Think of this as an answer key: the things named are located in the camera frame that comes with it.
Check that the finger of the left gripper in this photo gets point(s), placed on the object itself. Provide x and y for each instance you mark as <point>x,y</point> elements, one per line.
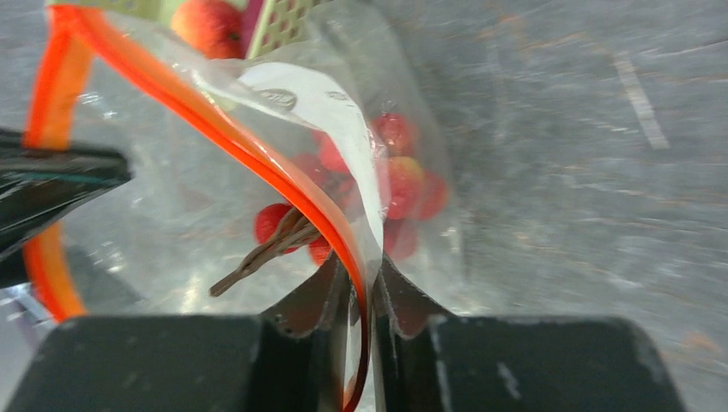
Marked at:
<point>40,186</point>

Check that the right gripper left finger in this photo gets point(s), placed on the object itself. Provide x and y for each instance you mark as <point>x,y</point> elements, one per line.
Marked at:
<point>291,357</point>

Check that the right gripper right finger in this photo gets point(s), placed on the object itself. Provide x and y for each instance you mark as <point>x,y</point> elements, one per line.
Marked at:
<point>426,358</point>

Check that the red lychee bunch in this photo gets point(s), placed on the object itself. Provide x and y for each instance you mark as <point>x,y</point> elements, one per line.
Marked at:
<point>411,193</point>

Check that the clear zip top bag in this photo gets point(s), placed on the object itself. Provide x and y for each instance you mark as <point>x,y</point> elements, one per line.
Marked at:
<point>209,138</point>

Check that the orange peach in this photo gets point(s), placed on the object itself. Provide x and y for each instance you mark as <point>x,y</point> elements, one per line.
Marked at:
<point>211,27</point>

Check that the purple sweet potato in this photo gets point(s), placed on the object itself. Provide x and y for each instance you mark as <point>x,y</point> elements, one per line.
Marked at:
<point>249,21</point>

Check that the green plastic basket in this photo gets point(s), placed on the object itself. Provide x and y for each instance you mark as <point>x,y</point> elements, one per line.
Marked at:
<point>280,22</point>

